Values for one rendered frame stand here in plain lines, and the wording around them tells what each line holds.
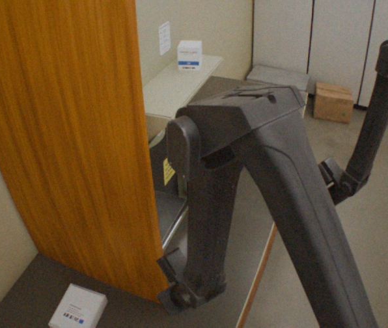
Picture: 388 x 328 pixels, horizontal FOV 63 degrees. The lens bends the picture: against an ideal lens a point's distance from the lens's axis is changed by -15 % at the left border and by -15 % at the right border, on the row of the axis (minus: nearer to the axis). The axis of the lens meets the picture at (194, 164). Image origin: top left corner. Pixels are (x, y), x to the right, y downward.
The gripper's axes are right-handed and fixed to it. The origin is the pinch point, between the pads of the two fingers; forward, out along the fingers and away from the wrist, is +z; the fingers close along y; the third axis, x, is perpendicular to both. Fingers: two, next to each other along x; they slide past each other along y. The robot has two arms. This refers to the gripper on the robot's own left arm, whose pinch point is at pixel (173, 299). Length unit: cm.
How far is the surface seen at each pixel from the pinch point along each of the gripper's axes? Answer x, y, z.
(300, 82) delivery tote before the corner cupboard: -99, -248, 140
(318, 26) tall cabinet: -131, -279, 95
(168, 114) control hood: -30.5, -8.2, -35.5
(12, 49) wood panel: -55, 15, -39
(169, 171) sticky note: -30.2, -16.9, -2.3
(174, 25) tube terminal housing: -55, -25, -32
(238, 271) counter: 3.5, -24.4, 10.6
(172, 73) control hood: -43, -19, -28
